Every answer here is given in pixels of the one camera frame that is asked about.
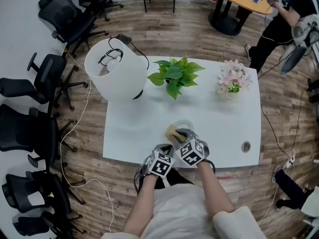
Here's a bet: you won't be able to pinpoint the white power strip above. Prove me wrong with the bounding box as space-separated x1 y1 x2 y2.
284 150 298 169

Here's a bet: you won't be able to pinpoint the person's white shirt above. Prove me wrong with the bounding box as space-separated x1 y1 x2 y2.
99 183 268 239

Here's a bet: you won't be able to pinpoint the white table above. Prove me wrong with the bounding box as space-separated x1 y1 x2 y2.
102 55 262 169

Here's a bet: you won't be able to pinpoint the yellow sponge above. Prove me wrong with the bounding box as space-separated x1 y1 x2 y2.
164 124 186 144

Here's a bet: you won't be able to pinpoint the person's black trousers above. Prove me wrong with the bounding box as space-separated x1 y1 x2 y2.
154 167 197 190

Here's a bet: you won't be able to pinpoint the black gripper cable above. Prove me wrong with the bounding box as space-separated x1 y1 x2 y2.
204 159 217 175
133 166 151 197

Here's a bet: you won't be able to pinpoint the green leafy potted plant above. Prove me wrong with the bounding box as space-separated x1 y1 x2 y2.
147 56 206 101

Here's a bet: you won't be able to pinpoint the white plate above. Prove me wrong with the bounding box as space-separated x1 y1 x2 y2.
172 119 195 134

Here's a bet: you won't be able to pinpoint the person's right forearm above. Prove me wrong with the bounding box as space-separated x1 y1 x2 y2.
196 161 235 221

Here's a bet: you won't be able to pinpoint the black lamp cable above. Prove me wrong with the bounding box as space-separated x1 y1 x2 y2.
97 35 151 71

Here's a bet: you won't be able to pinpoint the pink flower potted plant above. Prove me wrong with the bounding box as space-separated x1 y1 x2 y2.
216 58 254 100

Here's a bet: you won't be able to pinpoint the black floor cable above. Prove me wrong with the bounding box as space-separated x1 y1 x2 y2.
258 90 308 159

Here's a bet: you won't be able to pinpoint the grey backpack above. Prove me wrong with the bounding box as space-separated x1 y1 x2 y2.
279 0 319 76

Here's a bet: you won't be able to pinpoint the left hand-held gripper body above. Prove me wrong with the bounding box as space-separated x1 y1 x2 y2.
143 148 177 178

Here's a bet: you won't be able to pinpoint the person's left forearm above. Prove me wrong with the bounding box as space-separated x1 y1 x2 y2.
123 172 160 234

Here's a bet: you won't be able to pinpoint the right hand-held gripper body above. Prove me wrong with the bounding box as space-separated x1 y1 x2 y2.
173 132 210 169

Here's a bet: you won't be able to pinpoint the black lamp power adapter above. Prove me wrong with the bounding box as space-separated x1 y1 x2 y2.
116 33 133 45

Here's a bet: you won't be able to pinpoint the white shade table lamp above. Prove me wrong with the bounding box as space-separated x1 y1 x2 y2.
84 38 150 102

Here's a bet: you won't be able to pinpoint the white floor cable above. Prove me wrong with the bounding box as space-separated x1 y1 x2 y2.
59 50 116 234
258 163 295 226

